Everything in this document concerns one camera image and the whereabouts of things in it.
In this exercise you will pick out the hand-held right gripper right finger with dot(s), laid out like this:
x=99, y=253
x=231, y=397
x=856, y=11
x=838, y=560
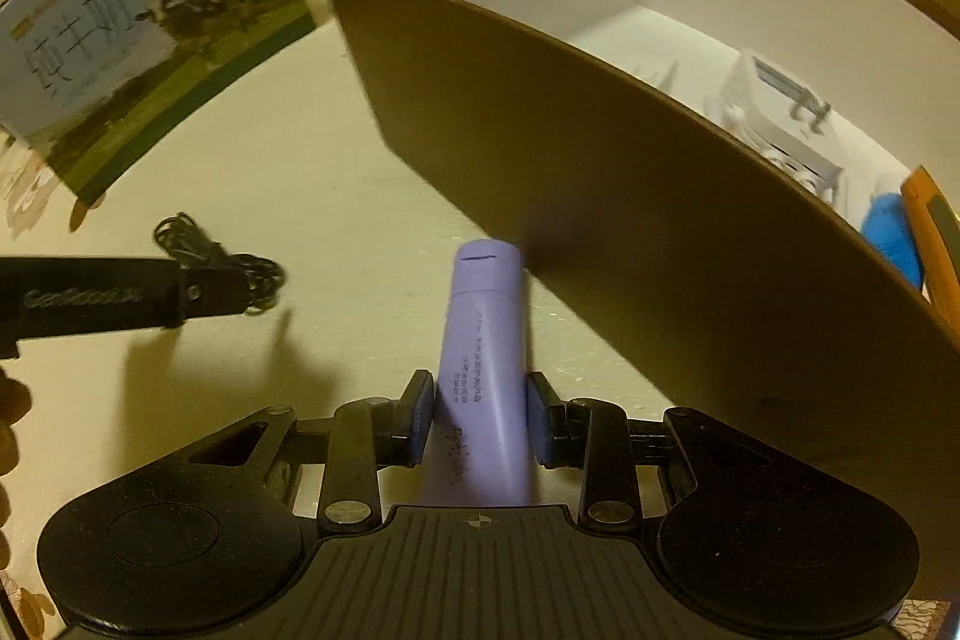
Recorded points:
x=537, y=419

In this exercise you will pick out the cream printed bedspread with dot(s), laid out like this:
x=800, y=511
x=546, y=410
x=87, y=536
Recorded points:
x=300, y=160

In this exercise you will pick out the person's left hand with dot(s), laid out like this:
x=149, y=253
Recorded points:
x=10, y=407

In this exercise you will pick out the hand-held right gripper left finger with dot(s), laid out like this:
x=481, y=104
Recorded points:
x=424, y=419

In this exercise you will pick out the blue rounded object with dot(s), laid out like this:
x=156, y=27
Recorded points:
x=889, y=235

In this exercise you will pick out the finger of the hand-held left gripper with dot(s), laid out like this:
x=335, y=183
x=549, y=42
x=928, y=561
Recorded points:
x=217, y=295

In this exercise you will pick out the purple tube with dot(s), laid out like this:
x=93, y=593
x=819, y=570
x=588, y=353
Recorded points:
x=484, y=347

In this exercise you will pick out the white plug adapter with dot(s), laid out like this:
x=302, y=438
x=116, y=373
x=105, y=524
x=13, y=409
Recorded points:
x=780, y=115

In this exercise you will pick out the blue milk carton box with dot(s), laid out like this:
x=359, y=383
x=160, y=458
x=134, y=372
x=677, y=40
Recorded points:
x=150, y=48

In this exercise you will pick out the brown cardboard box white inside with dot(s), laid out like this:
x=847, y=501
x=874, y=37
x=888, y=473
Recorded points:
x=637, y=235

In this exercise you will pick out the orange grey handheld device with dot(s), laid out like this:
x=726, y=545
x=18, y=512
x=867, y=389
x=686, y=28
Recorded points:
x=934, y=220

